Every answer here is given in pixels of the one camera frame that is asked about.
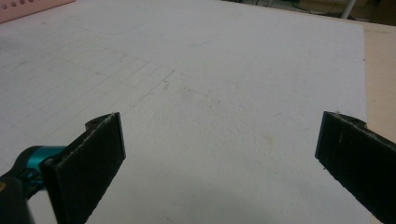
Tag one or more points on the pink plastic basket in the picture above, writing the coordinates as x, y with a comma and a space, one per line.
28, 9

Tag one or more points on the white stand frame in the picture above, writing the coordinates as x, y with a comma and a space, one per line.
348, 8

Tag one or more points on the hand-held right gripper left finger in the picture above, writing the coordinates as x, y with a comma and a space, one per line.
87, 168

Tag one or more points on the white foam grid mat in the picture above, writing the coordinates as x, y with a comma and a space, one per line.
218, 77

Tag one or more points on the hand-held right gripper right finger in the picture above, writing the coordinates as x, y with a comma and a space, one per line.
358, 155

